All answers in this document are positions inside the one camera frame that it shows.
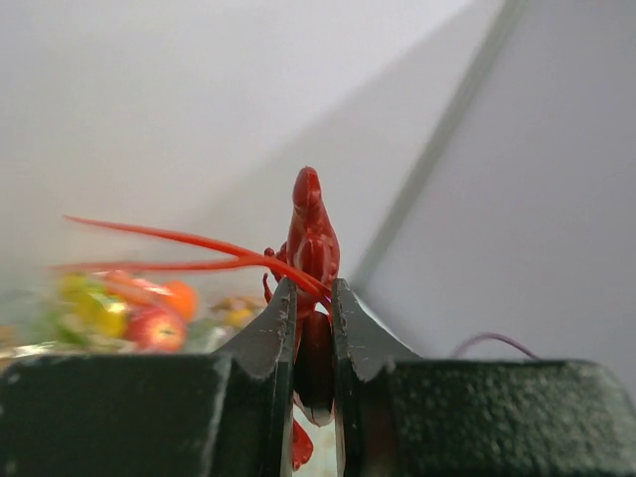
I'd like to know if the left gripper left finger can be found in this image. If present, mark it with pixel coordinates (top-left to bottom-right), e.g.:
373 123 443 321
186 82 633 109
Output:
1 280 297 476

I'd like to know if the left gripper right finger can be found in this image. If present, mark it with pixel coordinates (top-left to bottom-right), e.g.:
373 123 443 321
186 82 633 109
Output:
332 279 635 476

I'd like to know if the red plastic lobster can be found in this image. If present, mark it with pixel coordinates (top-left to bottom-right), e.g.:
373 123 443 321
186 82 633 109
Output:
49 165 344 472

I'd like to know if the fake red apple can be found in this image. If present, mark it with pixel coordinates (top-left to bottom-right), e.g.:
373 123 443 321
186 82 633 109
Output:
125 307 187 352

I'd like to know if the fake orange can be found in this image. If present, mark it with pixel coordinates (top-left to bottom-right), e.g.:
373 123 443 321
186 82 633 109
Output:
162 280 199 323

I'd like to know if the zip bag with mixed fruit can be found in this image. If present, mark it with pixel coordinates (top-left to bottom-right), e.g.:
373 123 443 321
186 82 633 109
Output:
1 272 265 363

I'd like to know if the fake yellow banana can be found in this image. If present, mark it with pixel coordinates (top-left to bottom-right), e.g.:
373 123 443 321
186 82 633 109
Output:
58 273 128 339

